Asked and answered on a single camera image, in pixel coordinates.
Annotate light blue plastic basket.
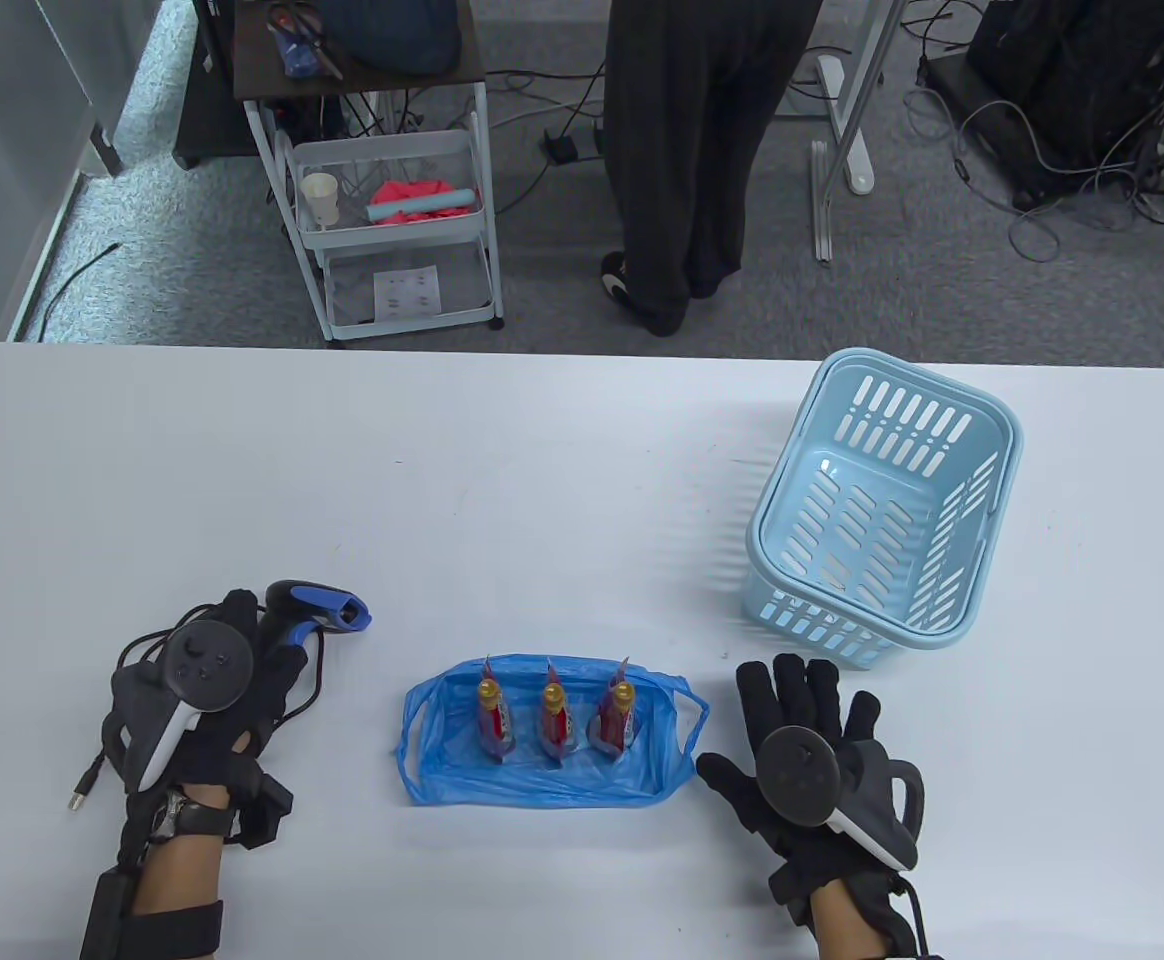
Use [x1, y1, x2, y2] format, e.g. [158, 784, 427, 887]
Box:
[744, 348, 1023, 669]

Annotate grey metal rails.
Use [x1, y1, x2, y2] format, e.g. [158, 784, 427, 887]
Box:
[810, 140, 835, 264]

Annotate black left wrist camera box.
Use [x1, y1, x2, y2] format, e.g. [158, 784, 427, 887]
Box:
[80, 868, 148, 960]

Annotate black computer case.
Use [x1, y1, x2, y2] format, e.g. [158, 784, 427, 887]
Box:
[962, 0, 1164, 211]

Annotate dark blue bag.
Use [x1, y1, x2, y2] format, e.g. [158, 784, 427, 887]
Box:
[320, 0, 463, 76]

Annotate white rolling cart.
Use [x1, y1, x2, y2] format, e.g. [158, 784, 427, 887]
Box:
[242, 75, 505, 349]

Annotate red cloth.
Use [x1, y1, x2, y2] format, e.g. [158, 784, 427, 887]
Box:
[370, 175, 476, 223]

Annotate printed paper sheet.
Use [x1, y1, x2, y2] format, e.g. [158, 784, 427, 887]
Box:
[374, 266, 442, 321]

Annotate black cabinet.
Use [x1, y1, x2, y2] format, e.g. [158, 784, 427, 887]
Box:
[174, 0, 263, 169]

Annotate black arm strap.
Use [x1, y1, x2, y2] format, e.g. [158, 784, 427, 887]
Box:
[122, 900, 225, 960]

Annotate person's left hand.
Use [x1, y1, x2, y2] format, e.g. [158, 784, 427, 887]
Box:
[174, 588, 309, 811]

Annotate blue packet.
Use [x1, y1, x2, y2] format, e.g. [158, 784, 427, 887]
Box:
[262, 5, 343, 79]

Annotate black floor cable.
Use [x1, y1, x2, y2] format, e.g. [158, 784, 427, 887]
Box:
[39, 243, 121, 336]

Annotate grey white left hand controller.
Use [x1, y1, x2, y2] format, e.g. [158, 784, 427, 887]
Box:
[110, 620, 256, 793]

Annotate white paper cup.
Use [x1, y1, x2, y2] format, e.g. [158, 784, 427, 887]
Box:
[300, 172, 340, 229]

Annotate person's right hand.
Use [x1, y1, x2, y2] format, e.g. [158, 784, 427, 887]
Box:
[697, 653, 929, 933]

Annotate blue plastic bag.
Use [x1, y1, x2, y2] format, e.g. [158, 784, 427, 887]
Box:
[397, 655, 711, 809]

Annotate red ketchup package gold cap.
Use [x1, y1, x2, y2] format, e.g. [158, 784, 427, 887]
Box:
[477, 657, 518, 766]
[590, 657, 638, 758]
[537, 660, 578, 763]

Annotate teal roll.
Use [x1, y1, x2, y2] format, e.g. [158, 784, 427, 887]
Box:
[363, 185, 474, 223]

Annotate white desk leg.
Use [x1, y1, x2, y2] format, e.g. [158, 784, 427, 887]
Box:
[810, 0, 911, 196]

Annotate black camera cable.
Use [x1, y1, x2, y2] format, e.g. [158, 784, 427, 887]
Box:
[900, 878, 931, 959]

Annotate person's left forearm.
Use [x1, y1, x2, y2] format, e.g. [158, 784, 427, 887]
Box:
[82, 810, 233, 960]

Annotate black wrist strap module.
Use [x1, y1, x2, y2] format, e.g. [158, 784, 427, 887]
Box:
[232, 765, 295, 849]

